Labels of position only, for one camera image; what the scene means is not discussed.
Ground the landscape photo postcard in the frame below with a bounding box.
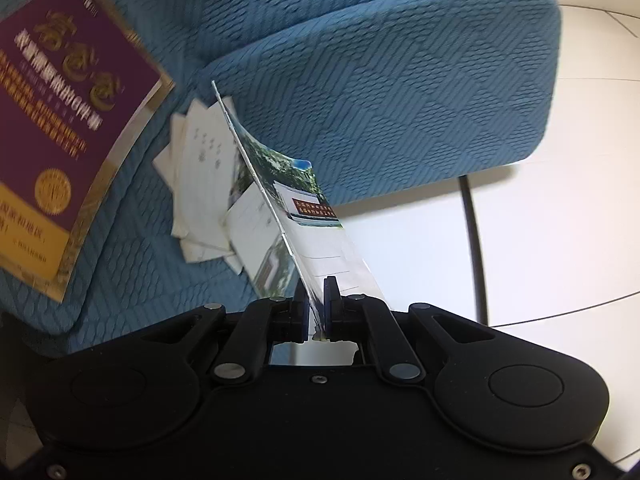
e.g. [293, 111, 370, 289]
[217, 98, 384, 339]

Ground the white paper cards stack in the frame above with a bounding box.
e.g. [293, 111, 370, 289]
[153, 98, 296, 298]

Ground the blue textured chair cover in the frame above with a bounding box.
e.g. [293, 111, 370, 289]
[1, 0, 561, 356]

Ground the purple and gold book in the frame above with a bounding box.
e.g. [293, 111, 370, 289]
[1, 0, 174, 302]

